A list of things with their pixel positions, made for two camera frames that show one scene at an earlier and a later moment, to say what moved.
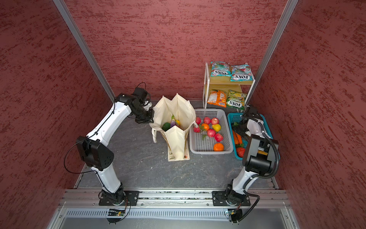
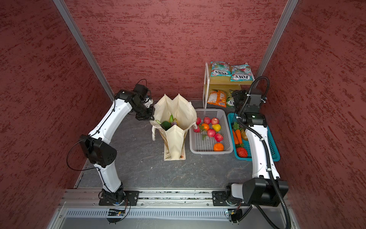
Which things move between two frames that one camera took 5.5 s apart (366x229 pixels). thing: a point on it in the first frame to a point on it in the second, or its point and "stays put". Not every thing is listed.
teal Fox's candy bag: x=241 y=73 stays put
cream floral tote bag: x=173 y=119 stays put
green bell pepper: x=166 y=126 stays put
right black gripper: x=238 y=130 to x=238 y=95
